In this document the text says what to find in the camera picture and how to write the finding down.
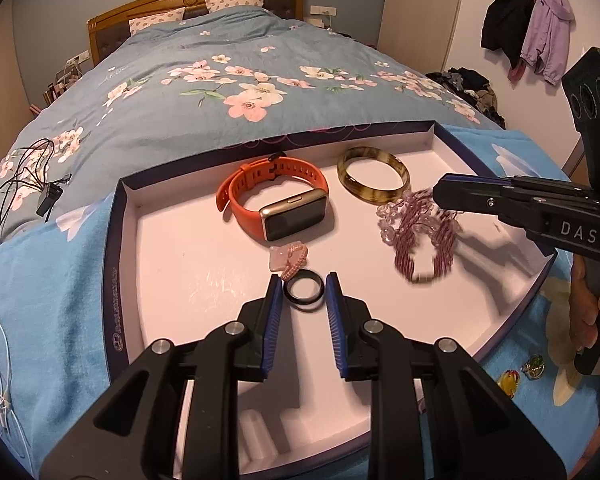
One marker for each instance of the pile of dark clothes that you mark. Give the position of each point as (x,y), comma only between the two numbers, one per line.
(470,85)

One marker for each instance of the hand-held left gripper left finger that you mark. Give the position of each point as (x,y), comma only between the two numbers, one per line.
(275,320)

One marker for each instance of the dark red scarf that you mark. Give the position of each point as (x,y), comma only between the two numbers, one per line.
(516,70)

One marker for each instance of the light blue printed blanket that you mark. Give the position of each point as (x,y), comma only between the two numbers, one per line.
(45,310)

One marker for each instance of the brown horn bangle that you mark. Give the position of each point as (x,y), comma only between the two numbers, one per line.
(344,180)

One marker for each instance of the bed with floral duvet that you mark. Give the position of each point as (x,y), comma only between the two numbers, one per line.
(180,60)

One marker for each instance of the person's right hand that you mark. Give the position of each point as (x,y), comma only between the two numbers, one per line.
(582,305)

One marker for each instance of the black jacket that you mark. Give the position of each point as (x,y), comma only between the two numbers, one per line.
(505,20)

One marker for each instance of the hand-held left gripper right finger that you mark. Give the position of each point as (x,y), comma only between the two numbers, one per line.
(334,320)

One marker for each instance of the orange smartwatch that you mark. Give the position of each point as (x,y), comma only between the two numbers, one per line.
(240,205)

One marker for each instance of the white wall outlet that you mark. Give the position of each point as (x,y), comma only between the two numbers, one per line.
(324,10)
(77,57)

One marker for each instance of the purple jacket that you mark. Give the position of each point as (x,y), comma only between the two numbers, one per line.
(550,30)

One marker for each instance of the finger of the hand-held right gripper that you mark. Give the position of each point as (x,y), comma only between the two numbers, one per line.
(475,197)
(550,189)

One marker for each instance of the patterned white pillow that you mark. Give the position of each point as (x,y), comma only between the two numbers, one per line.
(155,20)
(235,1)

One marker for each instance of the dark blue shallow box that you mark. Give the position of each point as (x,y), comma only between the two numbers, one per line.
(190,260)

